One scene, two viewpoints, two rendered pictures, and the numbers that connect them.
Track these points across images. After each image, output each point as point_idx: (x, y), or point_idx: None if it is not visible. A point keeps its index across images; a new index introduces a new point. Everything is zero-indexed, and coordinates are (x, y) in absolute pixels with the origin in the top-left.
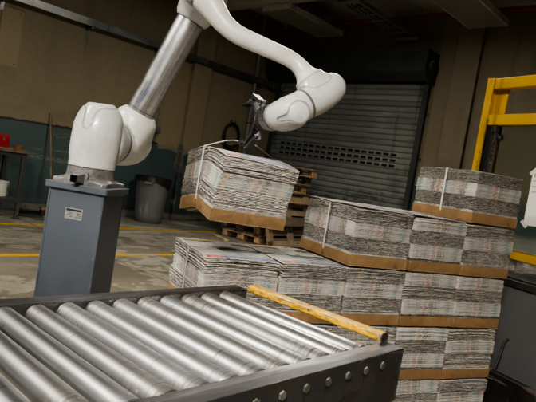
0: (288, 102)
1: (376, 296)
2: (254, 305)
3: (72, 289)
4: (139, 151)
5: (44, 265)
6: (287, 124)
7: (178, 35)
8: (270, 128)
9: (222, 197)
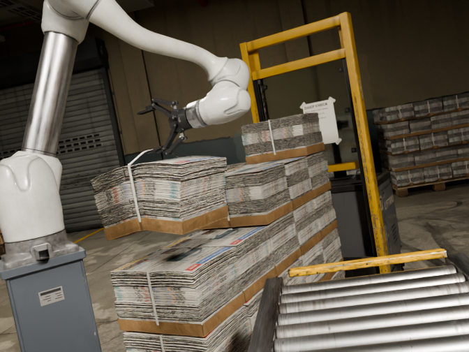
0: (233, 93)
1: (285, 239)
2: (327, 283)
3: None
4: None
5: None
6: (236, 114)
7: (61, 56)
8: (206, 125)
9: (185, 207)
